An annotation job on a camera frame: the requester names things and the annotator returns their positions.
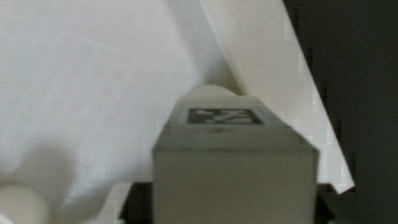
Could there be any white square tabletop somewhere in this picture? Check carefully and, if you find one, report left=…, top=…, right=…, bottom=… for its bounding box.
left=0, top=0, right=353, bottom=224

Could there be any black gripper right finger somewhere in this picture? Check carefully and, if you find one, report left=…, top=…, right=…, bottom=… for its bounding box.
left=314, top=184, right=335, bottom=224

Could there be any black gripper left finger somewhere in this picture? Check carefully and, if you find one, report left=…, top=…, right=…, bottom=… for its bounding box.
left=119, top=182, right=154, bottom=224

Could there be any white leg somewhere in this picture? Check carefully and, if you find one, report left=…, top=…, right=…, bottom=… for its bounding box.
left=152, top=85, right=318, bottom=224

